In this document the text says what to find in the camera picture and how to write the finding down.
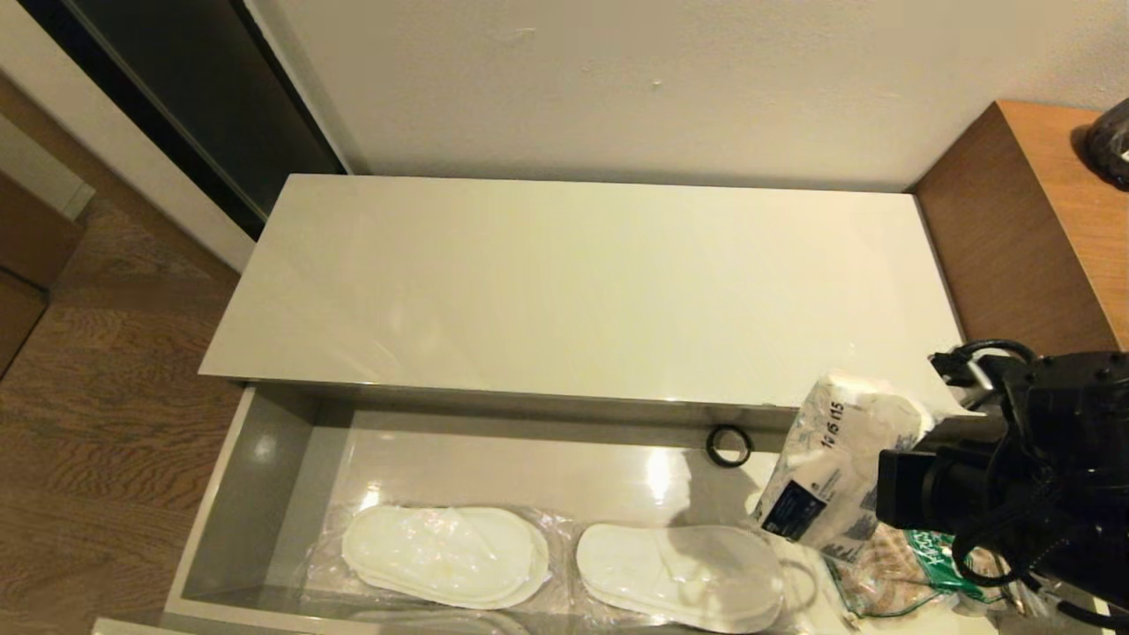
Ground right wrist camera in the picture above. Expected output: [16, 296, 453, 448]
[929, 351, 1003, 394]

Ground floral tissue pack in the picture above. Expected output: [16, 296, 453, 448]
[752, 370, 936, 563]

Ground dark sliding door panel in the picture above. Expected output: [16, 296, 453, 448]
[18, 0, 350, 244]

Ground brown wooden side cabinet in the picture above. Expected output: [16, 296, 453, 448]
[913, 101, 1129, 362]

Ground dark round object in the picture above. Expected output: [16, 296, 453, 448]
[1083, 95, 1129, 191]

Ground green snack bag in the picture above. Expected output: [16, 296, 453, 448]
[825, 520, 1029, 620]

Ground glossy white drawer cabinet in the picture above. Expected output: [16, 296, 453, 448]
[198, 175, 989, 435]

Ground black tape roll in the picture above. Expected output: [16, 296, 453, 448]
[706, 425, 753, 469]

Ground white slippers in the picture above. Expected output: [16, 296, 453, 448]
[569, 520, 790, 635]
[304, 498, 576, 616]

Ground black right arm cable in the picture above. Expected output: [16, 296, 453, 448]
[948, 339, 1129, 629]

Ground brown wooden furniture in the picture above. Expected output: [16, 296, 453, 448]
[0, 115, 96, 382]

